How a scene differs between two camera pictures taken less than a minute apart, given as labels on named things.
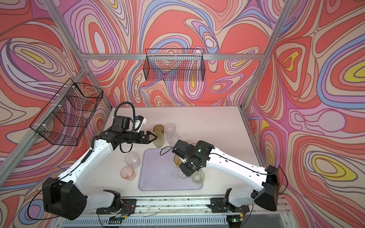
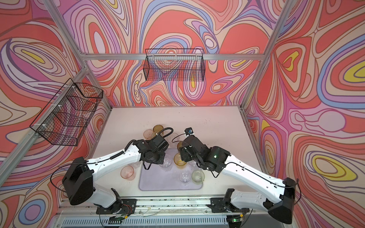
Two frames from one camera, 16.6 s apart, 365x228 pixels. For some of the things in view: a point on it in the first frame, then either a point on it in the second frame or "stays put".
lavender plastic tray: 158,171 stays put
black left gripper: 146,137 -> 161,161
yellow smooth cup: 177,160 stays put
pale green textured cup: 198,177 stays put
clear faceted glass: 172,138 stays put
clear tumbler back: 169,128 -> 167,164
